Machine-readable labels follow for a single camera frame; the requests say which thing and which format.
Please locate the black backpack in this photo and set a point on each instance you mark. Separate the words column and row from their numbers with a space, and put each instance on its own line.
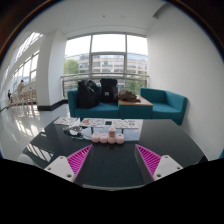
column 108, row 90
column 88, row 95

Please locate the right printed paper sheet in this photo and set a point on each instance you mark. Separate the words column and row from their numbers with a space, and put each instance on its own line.
column 116, row 123

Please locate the large window frame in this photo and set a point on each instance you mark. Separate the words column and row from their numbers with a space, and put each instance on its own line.
column 123, row 57

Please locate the printed paper sheet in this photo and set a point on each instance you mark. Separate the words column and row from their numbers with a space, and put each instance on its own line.
column 116, row 123
column 68, row 121

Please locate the black backpack left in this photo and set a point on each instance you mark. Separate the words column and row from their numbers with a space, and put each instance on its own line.
column 88, row 95

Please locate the teal sofa left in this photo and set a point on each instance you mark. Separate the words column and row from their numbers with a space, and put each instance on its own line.
column 102, row 110

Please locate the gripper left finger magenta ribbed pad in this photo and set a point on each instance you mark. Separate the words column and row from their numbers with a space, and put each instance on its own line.
column 69, row 167

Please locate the brown bag on table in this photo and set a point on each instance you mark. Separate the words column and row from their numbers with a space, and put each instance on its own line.
column 127, row 95

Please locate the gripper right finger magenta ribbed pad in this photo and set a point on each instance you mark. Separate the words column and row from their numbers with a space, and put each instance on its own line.
column 153, row 166

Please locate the small black phone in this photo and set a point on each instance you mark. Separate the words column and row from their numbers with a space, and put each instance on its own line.
column 108, row 123

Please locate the person standing far left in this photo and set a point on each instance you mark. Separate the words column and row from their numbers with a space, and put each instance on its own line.
column 20, row 86

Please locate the black backpack right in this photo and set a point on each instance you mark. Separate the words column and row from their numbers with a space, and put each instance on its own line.
column 108, row 90

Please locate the teal sofa right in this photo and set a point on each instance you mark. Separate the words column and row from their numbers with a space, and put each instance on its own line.
column 166, row 104

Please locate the teal sofa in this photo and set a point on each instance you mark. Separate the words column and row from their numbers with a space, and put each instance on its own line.
column 166, row 104
column 102, row 110

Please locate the wooden side table top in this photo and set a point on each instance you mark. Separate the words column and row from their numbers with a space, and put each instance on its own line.
column 140, row 101

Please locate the left printed paper sheet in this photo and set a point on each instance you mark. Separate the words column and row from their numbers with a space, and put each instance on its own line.
column 68, row 121

